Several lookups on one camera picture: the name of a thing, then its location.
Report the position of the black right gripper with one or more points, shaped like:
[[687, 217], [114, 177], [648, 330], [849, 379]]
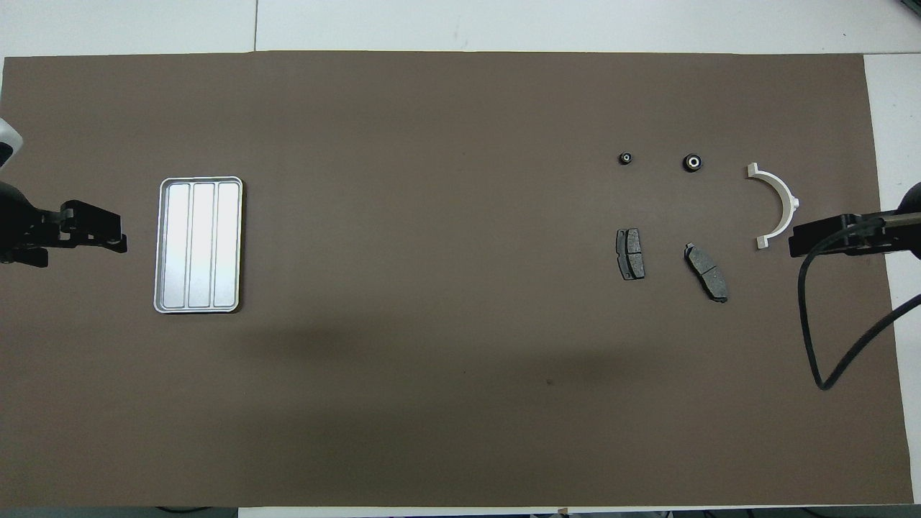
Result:
[[908, 230]]

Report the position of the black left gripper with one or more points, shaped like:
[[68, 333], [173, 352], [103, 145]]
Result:
[[18, 223]]

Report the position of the small black round part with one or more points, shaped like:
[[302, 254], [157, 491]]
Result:
[[692, 162]]

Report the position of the silver metal tray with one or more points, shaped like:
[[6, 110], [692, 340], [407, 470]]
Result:
[[198, 244]]

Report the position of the long dark brake pad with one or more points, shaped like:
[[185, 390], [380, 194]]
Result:
[[706, 272]]

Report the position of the short dark brake pad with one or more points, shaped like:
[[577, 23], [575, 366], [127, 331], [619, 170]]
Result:
[[629, 253]]

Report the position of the brown table mat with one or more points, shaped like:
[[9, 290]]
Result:
[[460, 360]]

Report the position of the white semicircular bracket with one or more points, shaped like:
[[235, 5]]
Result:
[[788, 201]]

